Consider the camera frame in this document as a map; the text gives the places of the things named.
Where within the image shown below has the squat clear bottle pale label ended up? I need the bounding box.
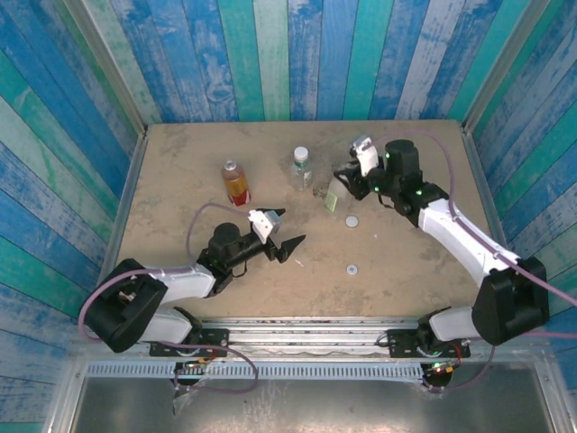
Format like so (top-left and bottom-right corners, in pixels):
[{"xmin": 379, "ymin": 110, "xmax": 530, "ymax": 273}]
[{"xmin": 324, "ymin": 176, "xmax": 352, "ymax": 213}]

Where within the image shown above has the clear bottle with green label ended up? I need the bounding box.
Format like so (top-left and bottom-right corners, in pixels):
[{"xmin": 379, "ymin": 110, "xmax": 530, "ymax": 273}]
[{"xmin": 290, "ymin": 146, "xmax": 313, "ymax": 193}]

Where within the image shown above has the bottle of orange liquid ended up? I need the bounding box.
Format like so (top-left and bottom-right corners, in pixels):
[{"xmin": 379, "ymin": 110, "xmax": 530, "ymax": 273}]
[{"xmin": 220, "ymin": 158, "xmax": 252, "ymax": 207}]

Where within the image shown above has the small circuit board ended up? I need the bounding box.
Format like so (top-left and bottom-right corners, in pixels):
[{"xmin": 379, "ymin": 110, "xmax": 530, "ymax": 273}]
[
  {"xmin": 175, "ymin": 358, "xmax": 213, "ymax": 375},
  {"xmin": 426, "ymin": 358, "xmax": 456, "ymax": 375}
]

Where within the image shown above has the steel sheet panel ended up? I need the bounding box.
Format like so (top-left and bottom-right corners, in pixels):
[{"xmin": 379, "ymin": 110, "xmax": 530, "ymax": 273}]
[{"xmin": 67, "ymin": 376, "xmax": 558, "ymax": 433}]

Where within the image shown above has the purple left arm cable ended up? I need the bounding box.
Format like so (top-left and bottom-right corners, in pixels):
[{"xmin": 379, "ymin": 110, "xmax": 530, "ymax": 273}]
[{"xmin": 78, "ymin": 202, "xmax": 261, "ymax": 396}]

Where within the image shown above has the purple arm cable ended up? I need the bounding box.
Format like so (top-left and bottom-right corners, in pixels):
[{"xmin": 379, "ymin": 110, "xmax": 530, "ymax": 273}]
[
  {"xmin": 78, "ymin": 202, "xmax": 261, "ymax": 396},
  {"xmin": 369, "ymin": 128, "xmax": 577, "ymax": 393}
]

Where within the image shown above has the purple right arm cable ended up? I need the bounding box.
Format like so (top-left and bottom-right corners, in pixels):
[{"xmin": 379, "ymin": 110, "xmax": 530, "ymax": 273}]
[{"xmin": 369, "ymin": 128, "xmax": 577, "ymax": 393}]

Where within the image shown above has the aluminium table edge rail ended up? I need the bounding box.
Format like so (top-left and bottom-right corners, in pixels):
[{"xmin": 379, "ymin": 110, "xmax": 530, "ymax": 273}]
[
  {"xmin": 460, "ymin": 124, "xmax": 515, "ymax": 263},
  {"xmin": 85, "ymin": 128, "xmax": 150, "ymax": 325}
]

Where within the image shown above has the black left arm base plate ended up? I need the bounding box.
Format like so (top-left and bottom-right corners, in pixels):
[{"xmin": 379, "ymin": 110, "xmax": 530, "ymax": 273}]
[{"xmin": 149, "ymin": 327, "xmax": 230, "ymax": 358}]

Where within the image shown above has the aluminium mounting rail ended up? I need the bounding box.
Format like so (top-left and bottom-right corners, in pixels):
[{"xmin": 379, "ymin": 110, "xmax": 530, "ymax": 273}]
[{"xmin": 71, "ymin": 315, "xmax": 510, "ymax": 357}]

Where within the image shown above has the white slotted cable duct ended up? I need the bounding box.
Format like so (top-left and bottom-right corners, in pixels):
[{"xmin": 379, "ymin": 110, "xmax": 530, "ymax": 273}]
[{"xmin": 85, "ymin": 363, "xmax": 425, "ymax": 382}]

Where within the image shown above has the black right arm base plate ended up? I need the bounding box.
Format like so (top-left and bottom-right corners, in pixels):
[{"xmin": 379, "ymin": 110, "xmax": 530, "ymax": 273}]
[{"xmin": 387, "ymin": 328, "xmax": 471, "ymax": 360}]

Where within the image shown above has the aluminium frame post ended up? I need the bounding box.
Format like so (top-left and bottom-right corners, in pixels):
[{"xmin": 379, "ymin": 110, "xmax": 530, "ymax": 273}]
[
  {"xmin": 462, "ymin": 0, "xmax": 563, "ymax": 132},
  {"xmin": 61, "ymin": 0, "xmax": 149, "ymax": 136}
]

